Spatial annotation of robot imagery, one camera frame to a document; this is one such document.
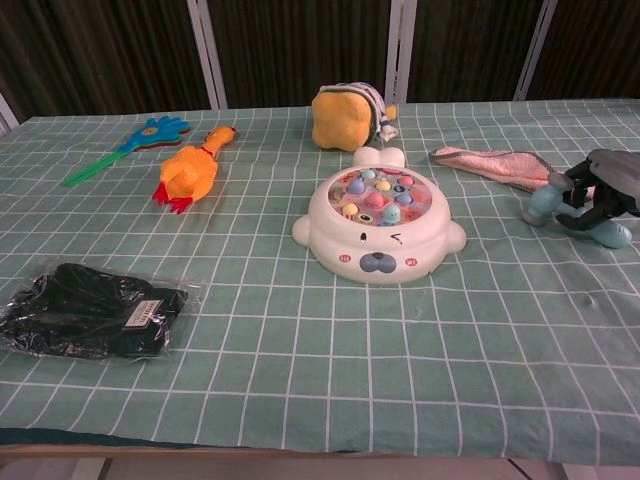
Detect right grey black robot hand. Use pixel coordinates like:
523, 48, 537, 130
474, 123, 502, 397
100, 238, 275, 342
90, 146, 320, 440
552, 148, 640, 234

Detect light blue toy hammer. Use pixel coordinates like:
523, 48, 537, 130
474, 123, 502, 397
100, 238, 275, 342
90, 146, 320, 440
521, 173, 633, 250

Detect white seal fishing game toy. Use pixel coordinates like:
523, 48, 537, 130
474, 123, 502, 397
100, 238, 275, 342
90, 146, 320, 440
292, 148, 468, 285

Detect blue hand clapper toy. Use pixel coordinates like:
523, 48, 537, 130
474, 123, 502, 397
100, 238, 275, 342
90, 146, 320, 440
63, 115, 192, 189

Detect pink towel with dark trim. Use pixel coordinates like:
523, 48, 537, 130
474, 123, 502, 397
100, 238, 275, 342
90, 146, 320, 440
428, 145, 565, 194

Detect yellow plush toy striped shirt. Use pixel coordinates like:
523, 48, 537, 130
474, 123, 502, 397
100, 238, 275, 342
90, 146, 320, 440
310, 83, 400, 151

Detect green checked tablecloth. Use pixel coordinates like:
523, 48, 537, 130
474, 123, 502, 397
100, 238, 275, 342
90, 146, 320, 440
0, 98, 640, 462

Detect yellow rubber chicken toy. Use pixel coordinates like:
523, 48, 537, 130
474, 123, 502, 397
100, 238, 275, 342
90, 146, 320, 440
151, 125, 238, 215

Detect black gloves in plastic bag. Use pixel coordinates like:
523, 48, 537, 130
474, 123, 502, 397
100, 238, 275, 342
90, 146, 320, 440
0, 262, 209, 365

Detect white metal frame post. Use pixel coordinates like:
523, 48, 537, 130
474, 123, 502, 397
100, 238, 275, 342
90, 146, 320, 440
386, 0, 418, 105
186, 0, 229, 110
513, 0, 559, 102
0, 92, 21, 136

